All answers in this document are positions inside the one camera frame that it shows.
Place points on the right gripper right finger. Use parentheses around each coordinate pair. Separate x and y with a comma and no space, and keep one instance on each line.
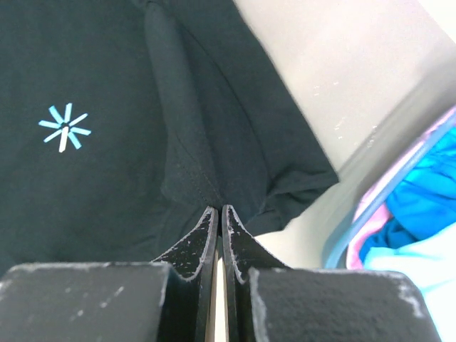
(267,300)

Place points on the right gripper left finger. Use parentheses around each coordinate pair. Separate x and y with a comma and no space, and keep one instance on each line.
(168,299)

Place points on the black t shirt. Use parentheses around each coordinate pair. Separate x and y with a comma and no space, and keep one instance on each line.
(122,121)

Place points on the blue-grey laundry basket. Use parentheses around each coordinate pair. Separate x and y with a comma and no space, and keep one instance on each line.
(333,249)

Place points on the pink t shirt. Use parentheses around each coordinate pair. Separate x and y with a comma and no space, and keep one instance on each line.
(372,213)

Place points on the light cyan t shirt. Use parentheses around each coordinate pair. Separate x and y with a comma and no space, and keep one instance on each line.
(430,264)

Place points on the dark blue t shirt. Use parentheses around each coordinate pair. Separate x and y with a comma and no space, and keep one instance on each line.
(423,203)

